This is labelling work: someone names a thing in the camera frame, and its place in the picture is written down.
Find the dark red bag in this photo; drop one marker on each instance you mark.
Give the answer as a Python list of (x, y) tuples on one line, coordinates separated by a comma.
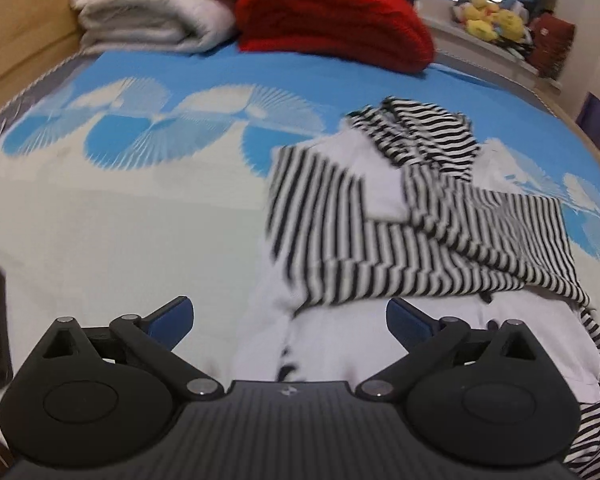
[(552, 42)]

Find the purple box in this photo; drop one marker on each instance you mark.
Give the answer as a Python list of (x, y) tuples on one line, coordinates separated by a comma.
[(597, 120)]

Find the folded red blanket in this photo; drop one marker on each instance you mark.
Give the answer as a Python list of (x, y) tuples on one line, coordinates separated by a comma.
[(330, 15)]

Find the black white striped shirt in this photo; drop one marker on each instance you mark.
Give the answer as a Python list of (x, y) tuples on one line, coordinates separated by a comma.
[(360, 240)]

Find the blue white leaf-print bed mat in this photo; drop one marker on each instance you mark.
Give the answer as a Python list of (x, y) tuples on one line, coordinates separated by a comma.
[(130, 210)]

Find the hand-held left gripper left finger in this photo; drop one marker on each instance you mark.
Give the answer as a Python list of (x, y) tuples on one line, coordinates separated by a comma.
[(172, 321)]

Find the wooden bed frame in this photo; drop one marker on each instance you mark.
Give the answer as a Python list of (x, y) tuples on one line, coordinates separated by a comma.
[(20, 25)]

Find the folded white blanket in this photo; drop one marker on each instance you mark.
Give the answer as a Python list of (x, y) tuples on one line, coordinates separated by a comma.
[(150, 5)]

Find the yellow plush toy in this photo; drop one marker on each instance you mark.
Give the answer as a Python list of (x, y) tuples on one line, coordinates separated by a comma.
[(481, 10), (511, 22)]

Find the white window sill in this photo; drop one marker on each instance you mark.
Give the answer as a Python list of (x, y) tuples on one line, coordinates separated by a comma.
[(460, 40)]

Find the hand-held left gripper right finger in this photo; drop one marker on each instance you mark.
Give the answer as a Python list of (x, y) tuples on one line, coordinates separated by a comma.
[(407, 322)]

